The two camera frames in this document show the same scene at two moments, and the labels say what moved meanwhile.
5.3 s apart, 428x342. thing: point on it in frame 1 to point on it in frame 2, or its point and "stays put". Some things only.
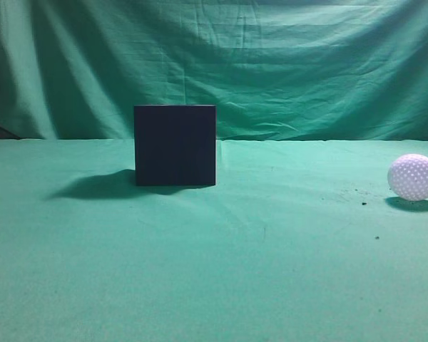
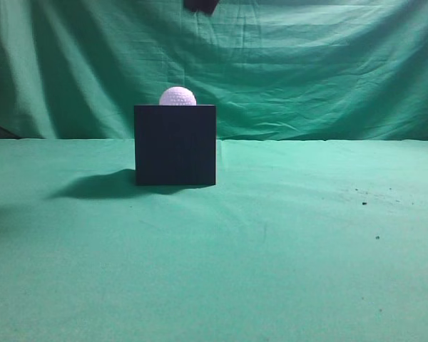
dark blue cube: x=175 y=144 stays put
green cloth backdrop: x=300 y=239 stays put
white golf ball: x=414 y=177 to x=177 y=95
